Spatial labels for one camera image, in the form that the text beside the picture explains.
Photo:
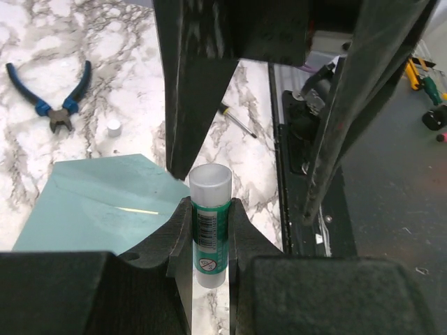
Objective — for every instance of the yellow black screwdriver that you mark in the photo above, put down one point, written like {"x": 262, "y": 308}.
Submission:
{"x": 225, "y": 111}

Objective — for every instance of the tools on floor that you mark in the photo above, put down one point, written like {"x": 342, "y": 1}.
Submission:
{"x": 423, "y": 75}

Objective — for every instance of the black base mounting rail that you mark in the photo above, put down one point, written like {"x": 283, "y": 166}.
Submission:
{"x": 295, "y": 127}

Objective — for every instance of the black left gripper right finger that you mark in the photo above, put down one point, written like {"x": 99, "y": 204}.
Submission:
{"x": 275, "y": 293}

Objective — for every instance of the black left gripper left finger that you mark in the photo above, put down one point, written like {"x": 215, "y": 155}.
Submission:
{"x": 145, "y": 290}

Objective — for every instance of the green white glue stick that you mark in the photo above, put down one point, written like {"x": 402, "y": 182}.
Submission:
{"x": 210, "y": 187}

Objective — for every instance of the light blue envelope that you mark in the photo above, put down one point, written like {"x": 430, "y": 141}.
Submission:
{"x": 76, "y": 209}

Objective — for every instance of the cream lined letter paper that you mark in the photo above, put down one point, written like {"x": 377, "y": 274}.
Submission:
{"x": 139, "y": 211}

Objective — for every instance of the white glue stick cap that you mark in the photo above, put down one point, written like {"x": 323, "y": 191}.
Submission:
{"x": 114, "y": 128}

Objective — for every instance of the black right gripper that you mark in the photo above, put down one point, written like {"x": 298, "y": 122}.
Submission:
{"x": 200, "y": 40}

